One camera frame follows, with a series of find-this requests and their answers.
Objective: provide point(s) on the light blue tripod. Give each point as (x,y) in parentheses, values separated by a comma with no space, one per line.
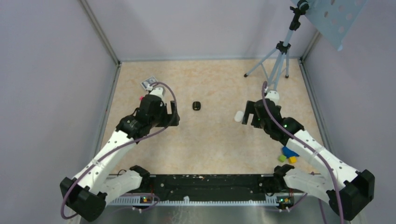
(282,62)

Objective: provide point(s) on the black charging case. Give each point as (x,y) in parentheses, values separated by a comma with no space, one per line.
(196,105)

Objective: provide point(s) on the perforated blue panel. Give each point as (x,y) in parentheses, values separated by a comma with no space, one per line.
(332,18)

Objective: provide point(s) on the blue toy block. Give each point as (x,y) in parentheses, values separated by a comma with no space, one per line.
(289,153)

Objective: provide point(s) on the yellow cube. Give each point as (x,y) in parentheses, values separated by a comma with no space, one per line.
(292,160)

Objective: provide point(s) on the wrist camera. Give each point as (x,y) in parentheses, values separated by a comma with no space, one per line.
(273,96)
(158,91)

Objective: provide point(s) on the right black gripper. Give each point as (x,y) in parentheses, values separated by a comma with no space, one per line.
(251,109)

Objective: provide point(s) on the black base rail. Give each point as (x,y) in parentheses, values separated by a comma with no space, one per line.
(213,188)

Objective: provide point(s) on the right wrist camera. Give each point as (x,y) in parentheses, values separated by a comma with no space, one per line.
(273,96)

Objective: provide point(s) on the white charging case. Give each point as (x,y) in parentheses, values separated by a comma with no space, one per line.
(239,116)

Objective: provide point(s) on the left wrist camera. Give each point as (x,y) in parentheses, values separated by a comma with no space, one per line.
(158,91)

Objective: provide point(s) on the card deck box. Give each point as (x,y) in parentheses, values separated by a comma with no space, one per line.
(148,82)

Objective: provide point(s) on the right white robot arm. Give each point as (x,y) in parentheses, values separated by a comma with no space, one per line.
(345,189)

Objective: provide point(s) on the green cube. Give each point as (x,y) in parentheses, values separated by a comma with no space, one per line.
(282,158)

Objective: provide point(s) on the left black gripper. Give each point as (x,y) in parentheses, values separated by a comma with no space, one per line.
(168,117)

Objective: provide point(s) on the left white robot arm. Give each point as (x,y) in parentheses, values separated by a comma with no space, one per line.
(89,192)

